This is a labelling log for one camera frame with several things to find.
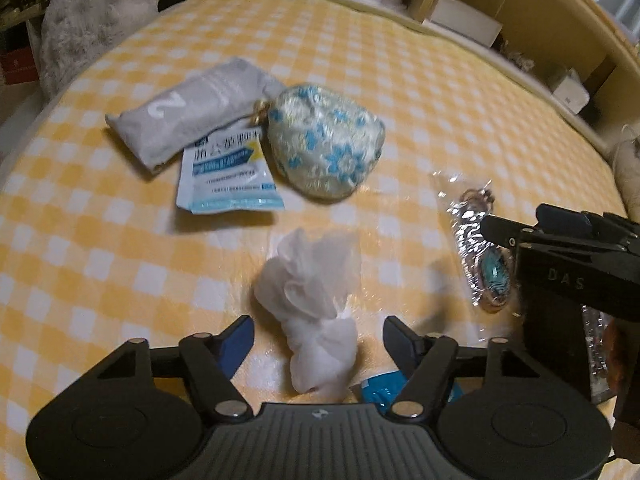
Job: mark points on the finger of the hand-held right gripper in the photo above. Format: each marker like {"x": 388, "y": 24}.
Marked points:
{"x": 560, "y": 216}
{"x": 505, "y": 230}

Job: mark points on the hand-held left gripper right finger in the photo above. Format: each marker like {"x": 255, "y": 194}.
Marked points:
{"x": 397, "y": 341}

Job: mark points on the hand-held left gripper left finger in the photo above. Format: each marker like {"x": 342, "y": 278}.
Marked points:
{"x": 239, "y": 341}

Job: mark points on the teal packet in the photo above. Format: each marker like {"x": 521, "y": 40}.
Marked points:
{"x": 380, "y": 391}

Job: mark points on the white tissue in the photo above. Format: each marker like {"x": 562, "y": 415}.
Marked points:
{"x": 310, "y": 280}

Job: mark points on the white and blue sachet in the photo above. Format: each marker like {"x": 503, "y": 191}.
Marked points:
{"x": 225, "y": 175}

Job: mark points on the blue floral fabric pouch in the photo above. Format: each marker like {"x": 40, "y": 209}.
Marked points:
{"x": 325, "y": 140}

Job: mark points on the grey fabric pouch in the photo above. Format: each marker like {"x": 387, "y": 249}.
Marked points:
{"x": 165, "y": 110}

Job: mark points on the person's right hand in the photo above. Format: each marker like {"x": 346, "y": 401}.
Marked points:
{"x": 625, "y": 375}

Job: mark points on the white tissue box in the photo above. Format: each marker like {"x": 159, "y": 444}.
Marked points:
{"x": 575, "y": 89}

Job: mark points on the yellow checked blanket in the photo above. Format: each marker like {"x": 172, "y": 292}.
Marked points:
{"x": 125, "y": 260}

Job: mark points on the white storage box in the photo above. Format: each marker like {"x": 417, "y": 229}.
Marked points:
{"x": 465, "y": 17}

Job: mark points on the fluffy grey cushion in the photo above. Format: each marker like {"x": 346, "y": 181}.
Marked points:
{"x": 95, "y": 25}

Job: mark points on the dark red box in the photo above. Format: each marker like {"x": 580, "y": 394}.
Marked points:
{"x": 19, "y": 65}

